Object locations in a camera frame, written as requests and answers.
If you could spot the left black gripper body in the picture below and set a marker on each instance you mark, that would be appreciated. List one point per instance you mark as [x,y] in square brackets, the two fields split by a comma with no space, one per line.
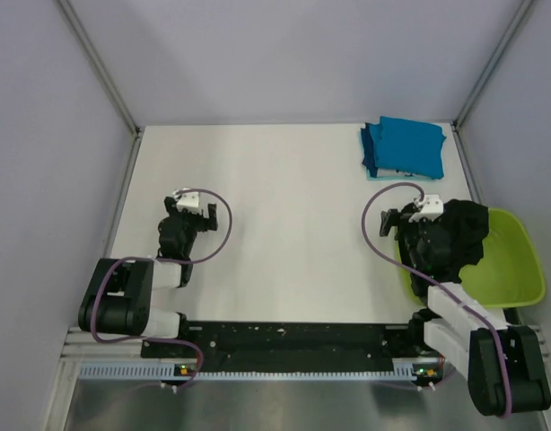
[192,224]

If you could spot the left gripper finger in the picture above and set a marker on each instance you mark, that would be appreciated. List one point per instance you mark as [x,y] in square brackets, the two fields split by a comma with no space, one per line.
[210,222]
[170,204]

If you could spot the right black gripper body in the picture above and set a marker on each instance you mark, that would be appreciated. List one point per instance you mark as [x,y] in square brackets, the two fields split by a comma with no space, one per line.
[411,233]

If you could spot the black t shirt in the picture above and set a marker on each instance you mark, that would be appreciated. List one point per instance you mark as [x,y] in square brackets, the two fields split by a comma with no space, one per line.
[467,223]

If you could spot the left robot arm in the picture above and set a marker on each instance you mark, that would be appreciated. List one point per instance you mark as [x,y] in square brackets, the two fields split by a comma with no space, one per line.
[125,307]

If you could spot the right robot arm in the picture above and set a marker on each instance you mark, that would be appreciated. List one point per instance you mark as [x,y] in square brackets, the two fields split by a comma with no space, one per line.
[501,362]

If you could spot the light teal folded shirt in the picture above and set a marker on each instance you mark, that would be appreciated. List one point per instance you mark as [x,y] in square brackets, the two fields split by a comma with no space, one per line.
[382,174]

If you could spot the dark blue folded shirt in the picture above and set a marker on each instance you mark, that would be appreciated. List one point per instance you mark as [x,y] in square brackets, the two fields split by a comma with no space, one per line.
[368,135]

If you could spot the top blue folded shirt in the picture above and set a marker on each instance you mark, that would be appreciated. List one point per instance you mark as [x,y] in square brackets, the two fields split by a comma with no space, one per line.
[408,146]

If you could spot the green plastic basin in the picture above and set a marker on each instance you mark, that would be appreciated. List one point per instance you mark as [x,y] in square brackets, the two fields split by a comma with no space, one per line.
[509,275]

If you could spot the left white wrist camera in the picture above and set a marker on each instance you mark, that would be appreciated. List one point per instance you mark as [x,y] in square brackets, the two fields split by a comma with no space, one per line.
[186,200]

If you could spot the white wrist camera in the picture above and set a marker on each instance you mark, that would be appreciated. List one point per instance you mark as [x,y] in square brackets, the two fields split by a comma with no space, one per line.
[427,208]
[186,200]

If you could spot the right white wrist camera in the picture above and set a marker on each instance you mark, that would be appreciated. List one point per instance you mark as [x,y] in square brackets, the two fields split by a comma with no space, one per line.
[427,208]

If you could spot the light blue cable duct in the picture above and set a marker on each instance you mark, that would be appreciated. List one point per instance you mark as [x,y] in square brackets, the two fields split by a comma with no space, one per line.
[401,372]

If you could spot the left aluminium frame post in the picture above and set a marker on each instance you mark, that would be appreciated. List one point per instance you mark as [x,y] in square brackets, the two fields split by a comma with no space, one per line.
[101,72]

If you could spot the aluminium frame post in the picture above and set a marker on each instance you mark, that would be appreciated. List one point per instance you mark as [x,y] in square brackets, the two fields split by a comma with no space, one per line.
[101,72]
[514,27]

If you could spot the right aluminium frame post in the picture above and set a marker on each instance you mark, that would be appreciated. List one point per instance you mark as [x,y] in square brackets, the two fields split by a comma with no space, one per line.
[514,27]

